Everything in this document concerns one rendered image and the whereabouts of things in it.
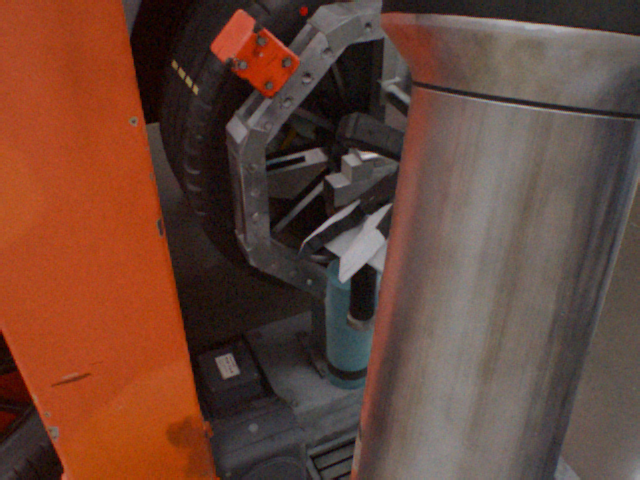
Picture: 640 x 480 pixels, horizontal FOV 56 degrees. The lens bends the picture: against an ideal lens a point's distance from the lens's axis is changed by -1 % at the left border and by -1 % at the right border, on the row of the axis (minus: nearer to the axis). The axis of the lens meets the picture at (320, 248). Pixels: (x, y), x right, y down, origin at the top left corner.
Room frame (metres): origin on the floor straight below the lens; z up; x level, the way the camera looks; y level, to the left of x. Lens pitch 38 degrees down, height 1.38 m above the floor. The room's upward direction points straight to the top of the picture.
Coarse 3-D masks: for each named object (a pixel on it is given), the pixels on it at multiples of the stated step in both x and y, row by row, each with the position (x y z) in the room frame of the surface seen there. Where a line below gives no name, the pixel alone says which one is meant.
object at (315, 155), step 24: (336, 72) 0.97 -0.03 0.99; (360, 96) 0.99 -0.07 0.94; (312, 120) 0.95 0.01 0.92; (336, 120) 0.97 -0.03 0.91; (312, 144) 0.96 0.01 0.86; (336, 144) 1.01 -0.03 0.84; (288, 168) 0.93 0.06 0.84; (336, 168) 0.97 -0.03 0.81; (312, 192) 0.95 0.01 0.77; (288, 216) 0.93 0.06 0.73; (312, 216) 1.09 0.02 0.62; (288, 240) 0.94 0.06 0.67
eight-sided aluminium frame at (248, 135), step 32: (320, 32) 0.85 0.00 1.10; (352, 32) 0.86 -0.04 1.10; (384, 32) 0.88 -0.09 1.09; (320, 64) 0.84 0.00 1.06; (256, 96) 0.84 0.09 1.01; (288, 96) 0.82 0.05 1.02; (256, 128) 0.80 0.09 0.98; (256, 160) 0.79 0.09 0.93; (256, 192) 0.80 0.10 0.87; (256, 224) 0.79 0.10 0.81; (256, 256) 0.79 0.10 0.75; (288, 256) 0.83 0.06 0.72; (320, 288) 0.84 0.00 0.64
